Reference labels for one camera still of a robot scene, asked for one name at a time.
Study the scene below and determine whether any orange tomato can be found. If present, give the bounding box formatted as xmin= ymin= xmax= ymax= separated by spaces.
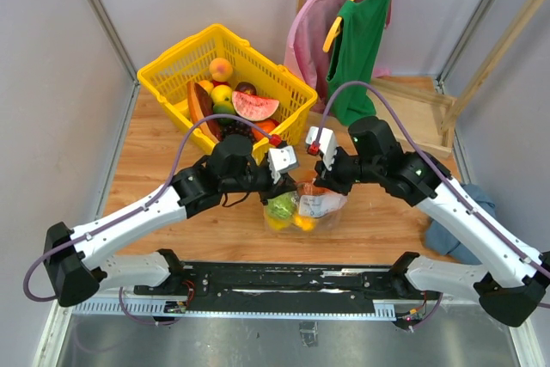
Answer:
xmin=297 ymin=182 xmax=326 ymax=196

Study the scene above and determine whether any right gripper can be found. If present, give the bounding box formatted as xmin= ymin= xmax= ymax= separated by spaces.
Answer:
xmin=315 ymin=144 xmax=383 ymax=195

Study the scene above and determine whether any wooden clothes rack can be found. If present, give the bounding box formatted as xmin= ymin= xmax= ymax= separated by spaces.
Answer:
xmin=296 ymin=0 xmax=550 ymax=159

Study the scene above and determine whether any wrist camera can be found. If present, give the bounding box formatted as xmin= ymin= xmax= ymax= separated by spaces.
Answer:
xmin=267 ymin=145 xmax=299 ymax=183
xmin=305 ymin=126 xmax=338 ymax=177

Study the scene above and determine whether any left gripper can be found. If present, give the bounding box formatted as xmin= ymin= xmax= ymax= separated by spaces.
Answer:
xmin=222 ymin=159 xmax=297 ymax=205

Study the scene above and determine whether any dark grape bunch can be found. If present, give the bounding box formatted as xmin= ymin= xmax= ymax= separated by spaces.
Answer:
xmin=221 ymin=120 xmax=255 ymax=143

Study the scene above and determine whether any orange fruit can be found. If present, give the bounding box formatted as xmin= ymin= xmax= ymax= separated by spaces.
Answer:
xmin=199 ymin=80 xmax=215 ymax=94

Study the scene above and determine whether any dark plum in basket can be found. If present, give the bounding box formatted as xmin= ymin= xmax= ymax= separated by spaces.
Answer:
xmin=235 ymin=81 xmax=257 ymax=95

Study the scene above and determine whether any green shirt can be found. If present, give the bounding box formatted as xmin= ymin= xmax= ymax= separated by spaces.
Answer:
xmin=326 ymin=0 xmax=391 ymax=125

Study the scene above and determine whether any pink shirt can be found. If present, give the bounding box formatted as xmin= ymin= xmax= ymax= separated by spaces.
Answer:
xmin=284 ymin=0 xmax=388 ymax=113

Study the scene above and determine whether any clear zip top bag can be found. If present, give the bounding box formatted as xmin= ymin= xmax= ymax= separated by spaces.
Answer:
xmin=263 ymin=182 xmax=347 ymax=234

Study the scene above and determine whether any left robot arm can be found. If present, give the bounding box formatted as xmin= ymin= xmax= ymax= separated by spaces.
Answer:
xmin=43 ymin=135 xmax=298 ymax=307

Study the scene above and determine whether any peach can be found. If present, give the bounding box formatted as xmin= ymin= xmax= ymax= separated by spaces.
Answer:
xmin=209 ymin=58 xmax=233 ymax=83

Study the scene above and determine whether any green custard apple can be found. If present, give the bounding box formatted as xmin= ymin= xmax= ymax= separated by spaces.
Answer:
xmin=266 ymin=193 xmax=296 ymax=220

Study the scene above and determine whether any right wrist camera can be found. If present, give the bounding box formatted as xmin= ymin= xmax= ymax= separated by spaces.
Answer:
xmin=305 ymin=126 xmax=338 ymax=177

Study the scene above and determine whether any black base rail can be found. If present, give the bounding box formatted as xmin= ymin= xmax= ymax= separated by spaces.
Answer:
xmin=133 ymin=261 xmax=438 ymax=318

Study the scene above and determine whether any watermelon slice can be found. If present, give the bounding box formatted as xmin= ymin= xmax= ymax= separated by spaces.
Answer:
xmin=232 ymin=91 xmax=279 ymax=122

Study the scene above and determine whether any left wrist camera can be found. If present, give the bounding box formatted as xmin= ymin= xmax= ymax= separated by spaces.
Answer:
xmin=267 ymin=145 xmax=299 ymax=183

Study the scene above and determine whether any yellow bell pepper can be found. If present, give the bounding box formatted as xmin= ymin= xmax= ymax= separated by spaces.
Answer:
xmin=266 ymin=217 xmax=291 ymax=231
xmin=293 ymin=214 xmax=318 ymax=232

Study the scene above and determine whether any papaya slice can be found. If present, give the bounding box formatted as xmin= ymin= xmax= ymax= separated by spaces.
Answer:
xmin=187 ymin=81 xmax=222 ymax=144

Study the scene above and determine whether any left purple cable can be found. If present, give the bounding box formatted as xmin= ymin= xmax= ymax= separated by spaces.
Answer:
xmin=22 ymin=113 xmax=282 ymax=327

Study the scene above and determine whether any yellow plastic basket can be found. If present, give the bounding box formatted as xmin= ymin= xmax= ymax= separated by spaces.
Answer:
xmin=136 ymin=23 xmax=319 ymax=166

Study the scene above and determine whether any blue cloth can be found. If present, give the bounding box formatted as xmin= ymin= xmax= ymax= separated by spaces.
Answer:
xmin=424 ymin=183 xmax=496 ymax=266

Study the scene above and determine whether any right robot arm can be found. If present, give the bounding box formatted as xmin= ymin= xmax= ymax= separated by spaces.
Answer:
xmin=306 ymin=117 xmax=549 ymax=327

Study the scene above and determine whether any orange persimmon in basket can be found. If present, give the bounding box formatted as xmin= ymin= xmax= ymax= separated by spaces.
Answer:
xmin=252 ymin=119 xmax=278 ymax=141

